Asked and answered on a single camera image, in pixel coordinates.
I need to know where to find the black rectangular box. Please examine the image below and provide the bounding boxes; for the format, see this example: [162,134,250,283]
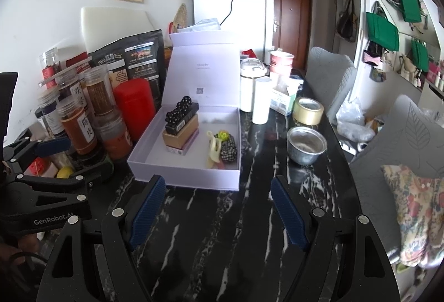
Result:
[165,102,199,135]

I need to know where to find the cream hair claw clip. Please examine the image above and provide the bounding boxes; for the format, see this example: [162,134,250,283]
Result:
[206,130,222,169]

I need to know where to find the yellow green hair clip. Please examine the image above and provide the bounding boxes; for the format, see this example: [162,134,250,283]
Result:
[216,130,230,142]

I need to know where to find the yellow lemon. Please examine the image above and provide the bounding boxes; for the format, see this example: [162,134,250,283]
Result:
[56,166,74,179]

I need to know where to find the orange powder spice jar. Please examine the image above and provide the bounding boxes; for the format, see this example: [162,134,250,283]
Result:
[56,94,97,155]

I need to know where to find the brown spice jar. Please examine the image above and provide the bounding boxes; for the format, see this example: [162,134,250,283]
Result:
[84,65,115,116]

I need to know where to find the gold cardboard box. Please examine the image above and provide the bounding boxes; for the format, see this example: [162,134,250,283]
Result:
[162,114,199,149]

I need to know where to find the metal bowl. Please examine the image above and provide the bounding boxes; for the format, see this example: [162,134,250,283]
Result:
[287,126,327,166]

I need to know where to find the red plastic container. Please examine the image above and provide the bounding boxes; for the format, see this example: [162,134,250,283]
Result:
[113,79,156,142]

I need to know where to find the small red lidded jar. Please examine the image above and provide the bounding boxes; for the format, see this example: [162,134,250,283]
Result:
[39,47,62,89]

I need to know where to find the black white checkered scrunchie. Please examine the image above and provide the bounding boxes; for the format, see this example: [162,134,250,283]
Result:
[220,134,238,164]

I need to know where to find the packing tape roll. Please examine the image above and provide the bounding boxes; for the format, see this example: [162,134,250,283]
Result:
[292,97,324,126]

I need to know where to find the tissue box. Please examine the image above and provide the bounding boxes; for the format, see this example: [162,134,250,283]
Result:
[270,78,304,116]

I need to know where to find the black snack bag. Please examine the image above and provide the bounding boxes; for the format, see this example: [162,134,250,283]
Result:
[89,29,166,110]

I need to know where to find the floral cushion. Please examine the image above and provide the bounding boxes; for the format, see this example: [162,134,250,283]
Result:
[381,164,443,268]

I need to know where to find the white cylindrical tumbler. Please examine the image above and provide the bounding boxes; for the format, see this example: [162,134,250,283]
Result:
[252,76,273,125]

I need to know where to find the grey near chair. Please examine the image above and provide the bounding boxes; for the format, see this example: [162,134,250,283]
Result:
[350,94,443,256]

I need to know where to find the grey chair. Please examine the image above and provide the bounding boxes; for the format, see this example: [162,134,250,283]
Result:
[350,94,443,256]
[306,46,357,123]

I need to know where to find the grey far chair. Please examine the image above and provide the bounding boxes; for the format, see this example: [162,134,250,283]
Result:
[306,46,357,123]

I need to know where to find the lavender gift box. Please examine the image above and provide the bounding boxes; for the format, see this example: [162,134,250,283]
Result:
[128,30,241,191]

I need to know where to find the pink paper cups stack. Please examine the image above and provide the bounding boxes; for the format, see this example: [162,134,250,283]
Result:
[269,49,294,80]

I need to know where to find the woven straw fan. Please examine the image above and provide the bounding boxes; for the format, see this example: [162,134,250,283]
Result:
[171,3,187,33]

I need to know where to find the white mini fridge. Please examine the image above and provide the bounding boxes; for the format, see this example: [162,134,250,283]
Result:
[193,0,274,62]

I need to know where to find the dark hanging handbag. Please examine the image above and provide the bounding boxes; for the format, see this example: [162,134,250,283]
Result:
[336,0,358,43]

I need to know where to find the large green tote bag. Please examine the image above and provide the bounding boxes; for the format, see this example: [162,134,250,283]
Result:
[366,1,400,52]

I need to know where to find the brown door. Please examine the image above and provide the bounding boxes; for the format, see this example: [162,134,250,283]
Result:
[273,0,312,71]

